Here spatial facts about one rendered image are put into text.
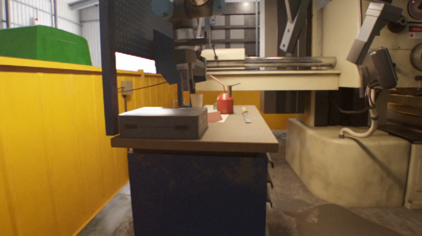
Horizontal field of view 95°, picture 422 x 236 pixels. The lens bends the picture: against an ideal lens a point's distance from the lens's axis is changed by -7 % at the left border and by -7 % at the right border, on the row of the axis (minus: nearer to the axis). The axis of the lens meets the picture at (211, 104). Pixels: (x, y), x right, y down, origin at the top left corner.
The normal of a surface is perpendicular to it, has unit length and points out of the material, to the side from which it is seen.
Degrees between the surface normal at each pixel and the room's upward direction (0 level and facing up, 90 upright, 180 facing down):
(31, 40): 80
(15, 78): 90
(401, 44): 90
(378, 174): 90
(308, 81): 90
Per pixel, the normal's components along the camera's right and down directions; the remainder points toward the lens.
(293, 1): 0.10, 0.49
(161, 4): -0.31, 0.20
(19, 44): -0.10, -0.07
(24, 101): 1.00, 0.00
